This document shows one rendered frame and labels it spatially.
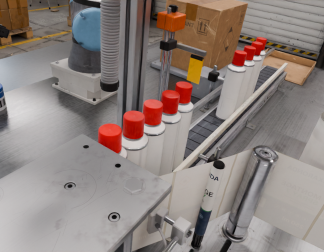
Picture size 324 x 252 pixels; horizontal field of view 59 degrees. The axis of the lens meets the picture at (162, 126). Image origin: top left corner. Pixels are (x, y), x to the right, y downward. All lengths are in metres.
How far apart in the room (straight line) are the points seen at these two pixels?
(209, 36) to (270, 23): 3.88
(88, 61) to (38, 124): 0.26
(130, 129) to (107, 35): 0.16
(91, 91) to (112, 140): 0.58
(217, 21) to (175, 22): 0.58
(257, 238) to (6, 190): 0.45
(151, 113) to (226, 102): 0.41
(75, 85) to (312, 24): 4.29
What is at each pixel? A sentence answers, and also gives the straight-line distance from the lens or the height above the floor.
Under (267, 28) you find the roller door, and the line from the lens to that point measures 5.04.
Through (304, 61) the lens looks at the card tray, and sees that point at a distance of 1.73.
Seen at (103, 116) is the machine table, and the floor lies 0.83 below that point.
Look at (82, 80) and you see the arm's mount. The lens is 0.97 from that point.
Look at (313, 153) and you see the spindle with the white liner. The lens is 0.64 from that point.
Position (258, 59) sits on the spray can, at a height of 1.04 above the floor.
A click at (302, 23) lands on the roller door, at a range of 4.95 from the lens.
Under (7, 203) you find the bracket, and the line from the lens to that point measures 0.24.
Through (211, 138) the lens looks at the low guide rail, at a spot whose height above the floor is 0.91.
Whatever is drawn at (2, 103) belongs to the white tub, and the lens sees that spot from 0.98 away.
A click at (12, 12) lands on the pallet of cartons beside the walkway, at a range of 4.22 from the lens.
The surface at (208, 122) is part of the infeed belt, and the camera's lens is 0.85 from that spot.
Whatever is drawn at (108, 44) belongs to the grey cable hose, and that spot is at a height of 1.16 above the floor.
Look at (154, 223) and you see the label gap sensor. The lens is 0.41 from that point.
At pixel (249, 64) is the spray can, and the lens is 0.87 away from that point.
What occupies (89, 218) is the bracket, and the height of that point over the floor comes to 1.14.
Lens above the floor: 1.31
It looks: 33 degrees down
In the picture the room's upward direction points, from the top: 7 degrees clockwise
